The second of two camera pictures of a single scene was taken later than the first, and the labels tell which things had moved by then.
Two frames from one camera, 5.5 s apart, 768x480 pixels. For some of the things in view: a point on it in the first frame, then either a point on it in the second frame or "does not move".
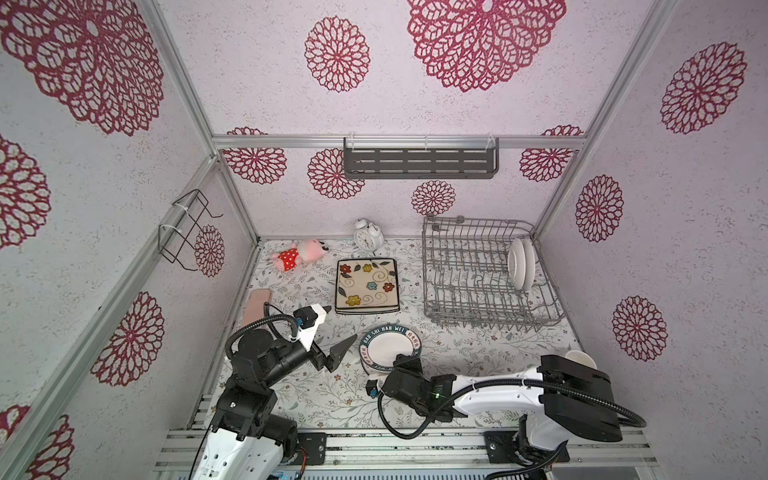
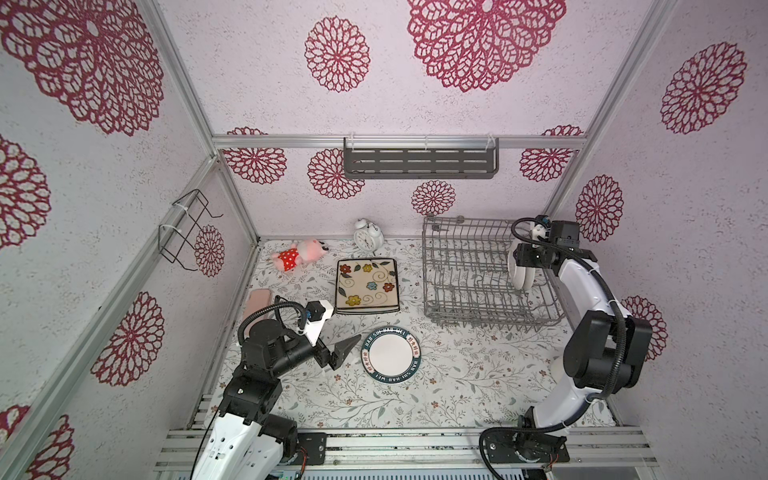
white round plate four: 530,263 does not move
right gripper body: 408,368 → 533,257
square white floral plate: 368,285 does not move
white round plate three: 516,263 does not move
